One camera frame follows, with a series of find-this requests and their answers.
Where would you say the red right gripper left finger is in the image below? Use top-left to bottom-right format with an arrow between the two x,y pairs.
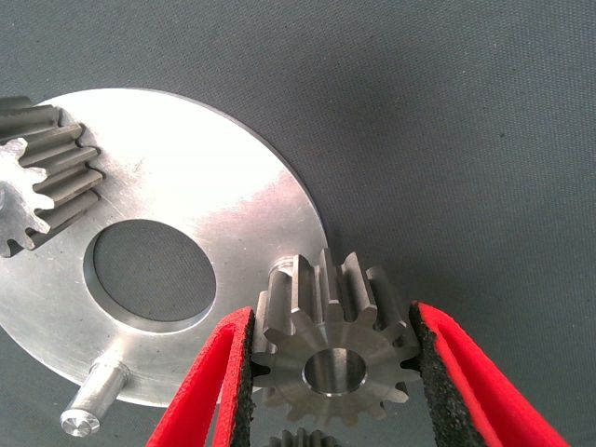
143,305 -> 257,447

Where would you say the small steel planetary gear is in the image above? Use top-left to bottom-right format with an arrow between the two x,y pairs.
251,248 -> 423,427
0,96 -> 103,258
267,427 -> 341,447

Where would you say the round metal carrier plate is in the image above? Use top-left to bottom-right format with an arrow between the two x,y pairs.
0,87 -> 329,439

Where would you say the dark grey table cloth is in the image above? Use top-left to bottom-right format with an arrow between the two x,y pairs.
0,0 -> 596,447

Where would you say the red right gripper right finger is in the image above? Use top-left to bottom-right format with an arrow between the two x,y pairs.
408,301 -> 572,447

